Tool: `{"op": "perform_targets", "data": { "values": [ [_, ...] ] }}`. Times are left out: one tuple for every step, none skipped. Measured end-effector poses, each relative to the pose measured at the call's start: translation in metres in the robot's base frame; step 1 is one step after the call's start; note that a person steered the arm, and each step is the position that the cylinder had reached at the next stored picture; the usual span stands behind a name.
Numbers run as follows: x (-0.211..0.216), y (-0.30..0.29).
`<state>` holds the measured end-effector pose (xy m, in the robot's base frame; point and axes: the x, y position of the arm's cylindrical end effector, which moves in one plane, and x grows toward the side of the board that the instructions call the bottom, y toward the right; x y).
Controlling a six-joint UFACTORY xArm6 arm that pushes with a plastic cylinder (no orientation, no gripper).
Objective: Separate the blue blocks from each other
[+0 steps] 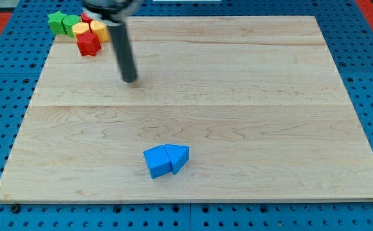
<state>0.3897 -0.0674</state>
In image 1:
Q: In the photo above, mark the grey robot arm end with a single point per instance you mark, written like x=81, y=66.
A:
x=110, y=12

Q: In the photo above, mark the blue triangular block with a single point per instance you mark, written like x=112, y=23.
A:
x=178, y=156

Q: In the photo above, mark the blue cube block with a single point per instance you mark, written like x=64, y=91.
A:
x=157, y=161

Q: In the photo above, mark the wooden board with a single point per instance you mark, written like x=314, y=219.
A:
x=258, y=100

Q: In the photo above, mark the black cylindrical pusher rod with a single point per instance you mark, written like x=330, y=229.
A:
x=122, y=47

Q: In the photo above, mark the yellow cylinder block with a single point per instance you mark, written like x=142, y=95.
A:
x=100, y=29

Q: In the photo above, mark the red star block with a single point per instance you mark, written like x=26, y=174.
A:
x=88, y=44

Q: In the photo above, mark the yellow pentagon block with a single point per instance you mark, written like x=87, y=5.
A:
x=79, y=28

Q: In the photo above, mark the red block behind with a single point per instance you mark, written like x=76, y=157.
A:
x=85, y=18

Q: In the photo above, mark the green cylinder block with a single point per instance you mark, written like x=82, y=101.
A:
x=69, y=21

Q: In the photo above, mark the green star block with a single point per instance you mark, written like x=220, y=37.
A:
x=55, y=22

